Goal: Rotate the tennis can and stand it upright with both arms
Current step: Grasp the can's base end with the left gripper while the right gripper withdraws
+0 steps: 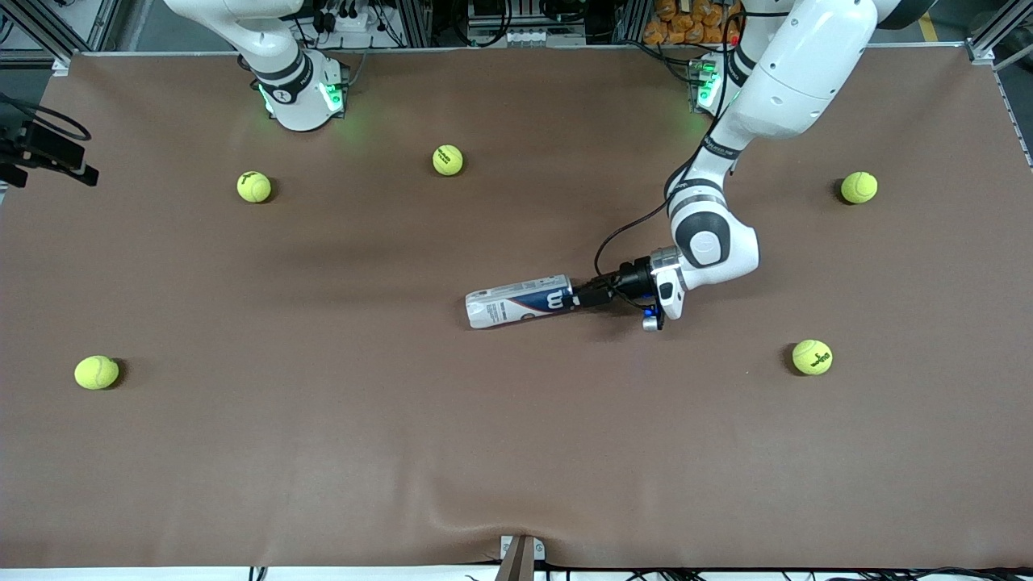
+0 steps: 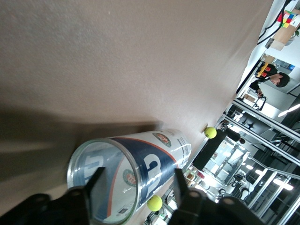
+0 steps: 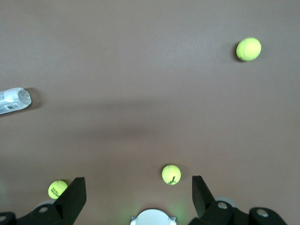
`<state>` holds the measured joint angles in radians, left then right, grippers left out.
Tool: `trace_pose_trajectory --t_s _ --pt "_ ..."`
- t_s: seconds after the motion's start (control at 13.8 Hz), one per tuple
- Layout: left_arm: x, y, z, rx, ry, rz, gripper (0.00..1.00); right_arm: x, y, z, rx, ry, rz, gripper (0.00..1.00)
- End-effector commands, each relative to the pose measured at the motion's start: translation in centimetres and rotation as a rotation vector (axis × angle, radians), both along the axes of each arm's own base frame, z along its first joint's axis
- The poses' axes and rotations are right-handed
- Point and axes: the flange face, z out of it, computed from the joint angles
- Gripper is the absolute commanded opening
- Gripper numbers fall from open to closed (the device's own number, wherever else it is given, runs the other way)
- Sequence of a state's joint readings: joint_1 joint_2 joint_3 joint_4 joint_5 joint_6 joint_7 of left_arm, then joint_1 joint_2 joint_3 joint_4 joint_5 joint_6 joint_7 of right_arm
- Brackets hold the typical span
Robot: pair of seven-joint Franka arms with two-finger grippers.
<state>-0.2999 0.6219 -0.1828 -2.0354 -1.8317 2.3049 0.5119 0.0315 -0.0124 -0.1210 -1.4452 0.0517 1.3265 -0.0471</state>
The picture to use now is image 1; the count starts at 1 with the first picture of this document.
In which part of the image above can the silver blue tennis ball can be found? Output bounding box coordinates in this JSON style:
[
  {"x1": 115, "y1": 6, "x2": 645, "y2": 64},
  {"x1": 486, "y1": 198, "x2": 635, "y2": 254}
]
[{"x1": 465, "y1": 274, "x2": 576, "y2": 330}]

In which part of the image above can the white power strip with plugs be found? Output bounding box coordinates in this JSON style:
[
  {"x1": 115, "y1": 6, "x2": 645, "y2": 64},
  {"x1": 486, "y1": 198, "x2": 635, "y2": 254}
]
[{"x1": 317, "y1": 8, "x2": 380, "y2": 35}]

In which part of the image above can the brown table mat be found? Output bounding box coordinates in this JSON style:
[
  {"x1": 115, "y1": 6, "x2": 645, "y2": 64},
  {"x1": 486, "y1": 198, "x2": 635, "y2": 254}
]
[{"x1": 0, "y1": 44, "x2": 1033, "y2": 571}]

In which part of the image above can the metal table clamp bracket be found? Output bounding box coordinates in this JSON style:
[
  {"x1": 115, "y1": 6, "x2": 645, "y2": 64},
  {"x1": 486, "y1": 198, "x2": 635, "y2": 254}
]
[{"x1": 500, "y1": 534, "x2": 546, "y2": 562}]

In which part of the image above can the aluminium frame strut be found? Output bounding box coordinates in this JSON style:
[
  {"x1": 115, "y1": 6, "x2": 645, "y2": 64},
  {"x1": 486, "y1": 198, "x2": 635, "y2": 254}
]
[
  {"x1": 12, "y1": 0, "x2": 75, "y2": 75},
  {"x1": 964, "y1": 0, "x2": 1033, "y2": 65}
]

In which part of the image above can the orange objects pile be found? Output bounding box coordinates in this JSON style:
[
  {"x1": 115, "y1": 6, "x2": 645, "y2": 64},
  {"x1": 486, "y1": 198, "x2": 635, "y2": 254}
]
[{"x1": 643, "y1": 0, "x2": 743, "y2": 46}]

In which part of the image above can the brown tapered pole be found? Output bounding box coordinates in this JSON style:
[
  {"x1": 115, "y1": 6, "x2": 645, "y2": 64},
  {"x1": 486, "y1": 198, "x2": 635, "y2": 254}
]
[{"x1": 494, "y1": 536, "x2": 536, "y2": 581}]

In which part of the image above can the aluminium frame post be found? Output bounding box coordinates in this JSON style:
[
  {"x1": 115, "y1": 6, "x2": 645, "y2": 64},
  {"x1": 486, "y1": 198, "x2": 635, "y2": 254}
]
[
  {"x1": 401, "y1": 0, "x2": 434, "y2": 48},
  {"x1": 615, "y1": 0, "x2": 650, "y2": 43}
]

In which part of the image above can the long white socket strip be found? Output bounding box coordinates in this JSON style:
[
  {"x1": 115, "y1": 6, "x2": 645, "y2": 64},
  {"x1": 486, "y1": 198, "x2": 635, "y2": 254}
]
[{"x1": 466, "y1": 24, "x2": 588, "y2": 47}]

